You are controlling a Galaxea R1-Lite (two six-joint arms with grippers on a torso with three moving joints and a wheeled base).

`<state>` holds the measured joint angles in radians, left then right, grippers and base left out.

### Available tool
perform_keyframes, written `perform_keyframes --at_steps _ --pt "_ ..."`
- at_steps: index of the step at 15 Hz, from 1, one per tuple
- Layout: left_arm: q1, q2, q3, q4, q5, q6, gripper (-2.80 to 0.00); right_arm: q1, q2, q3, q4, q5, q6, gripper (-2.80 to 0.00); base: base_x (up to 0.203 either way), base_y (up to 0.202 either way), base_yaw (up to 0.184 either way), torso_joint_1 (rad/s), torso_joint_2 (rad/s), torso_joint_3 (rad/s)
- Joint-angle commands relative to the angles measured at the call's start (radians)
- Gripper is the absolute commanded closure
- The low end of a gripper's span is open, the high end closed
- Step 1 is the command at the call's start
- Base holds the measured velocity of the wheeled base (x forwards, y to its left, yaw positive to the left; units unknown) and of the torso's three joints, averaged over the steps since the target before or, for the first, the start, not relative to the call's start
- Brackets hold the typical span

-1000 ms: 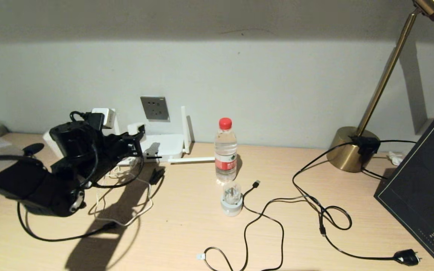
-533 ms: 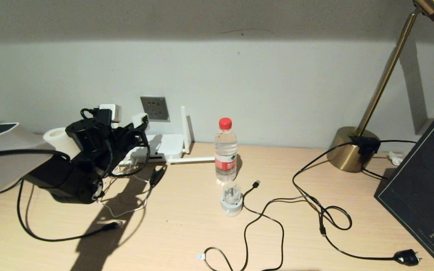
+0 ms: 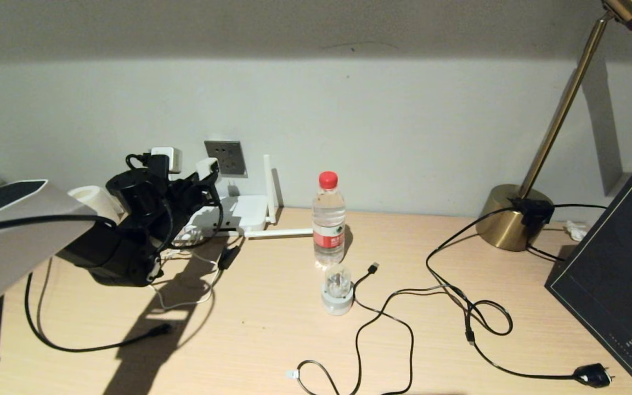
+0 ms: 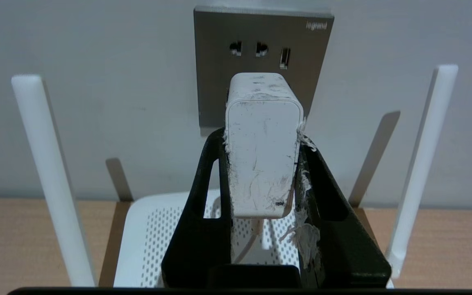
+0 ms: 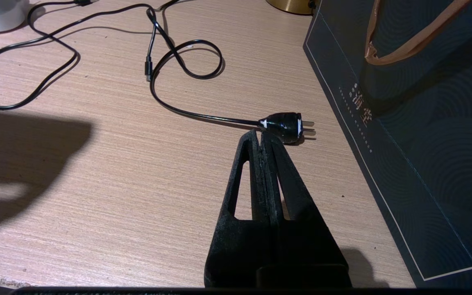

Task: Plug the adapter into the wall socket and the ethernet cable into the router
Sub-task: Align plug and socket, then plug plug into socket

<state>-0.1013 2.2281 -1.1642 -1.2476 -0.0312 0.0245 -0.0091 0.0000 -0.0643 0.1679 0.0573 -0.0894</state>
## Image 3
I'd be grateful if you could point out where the black box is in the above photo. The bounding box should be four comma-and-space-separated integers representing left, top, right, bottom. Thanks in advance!
545, 172, 632, 395

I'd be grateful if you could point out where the white adapter cable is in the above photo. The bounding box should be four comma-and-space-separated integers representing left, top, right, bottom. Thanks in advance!
149, 250, 223, 312

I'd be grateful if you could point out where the small black plastic clip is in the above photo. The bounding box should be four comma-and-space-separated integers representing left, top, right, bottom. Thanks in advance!
218, 245, 241, 270

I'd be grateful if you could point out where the black cable with white tip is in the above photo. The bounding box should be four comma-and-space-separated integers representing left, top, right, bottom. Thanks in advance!
286, 285, 477, 395

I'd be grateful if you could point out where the black USB cable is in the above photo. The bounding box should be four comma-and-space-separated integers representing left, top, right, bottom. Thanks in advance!
352, 262, 416, 395

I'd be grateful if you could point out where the black lamp power cord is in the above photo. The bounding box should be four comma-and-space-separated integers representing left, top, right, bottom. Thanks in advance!
426, 205, 617, 389

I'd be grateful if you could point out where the thin black lamp cord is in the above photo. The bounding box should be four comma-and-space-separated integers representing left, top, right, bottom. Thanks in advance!
527, 203, 608, 263

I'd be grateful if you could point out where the white wifi router with antennas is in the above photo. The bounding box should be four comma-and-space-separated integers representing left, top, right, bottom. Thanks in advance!
176, 155, 314, 247

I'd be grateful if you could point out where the black inline lamp switch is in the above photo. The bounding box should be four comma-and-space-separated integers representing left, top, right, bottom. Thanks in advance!
510, 197, 556, 227

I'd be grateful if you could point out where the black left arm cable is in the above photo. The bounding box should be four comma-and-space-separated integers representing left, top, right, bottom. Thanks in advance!
0, 154, 171, 258

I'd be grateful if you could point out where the grey wall power socket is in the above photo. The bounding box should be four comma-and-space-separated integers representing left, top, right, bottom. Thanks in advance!
205, 140, 248, 178

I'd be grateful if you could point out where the white crumpled wrapper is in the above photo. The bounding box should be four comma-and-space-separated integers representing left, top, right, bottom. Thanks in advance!
565, 219, 589, 242

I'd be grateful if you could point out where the clear water bottle red cap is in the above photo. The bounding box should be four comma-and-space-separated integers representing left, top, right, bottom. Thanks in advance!
312, 171, 347, 268

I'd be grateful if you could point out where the brass desk lamp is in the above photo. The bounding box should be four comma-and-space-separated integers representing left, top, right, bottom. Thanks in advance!
476, 0, 632, 252

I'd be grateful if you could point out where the white toilet paper roll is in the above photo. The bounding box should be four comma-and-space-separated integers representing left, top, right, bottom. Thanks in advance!
68, 185, 125, 223

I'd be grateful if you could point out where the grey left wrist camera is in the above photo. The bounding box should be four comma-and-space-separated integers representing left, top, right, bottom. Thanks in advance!
150, 146, 183, 175

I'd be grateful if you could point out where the black ethernet cable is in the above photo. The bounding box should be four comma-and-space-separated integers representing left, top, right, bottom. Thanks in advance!
24, 258, 173, 353

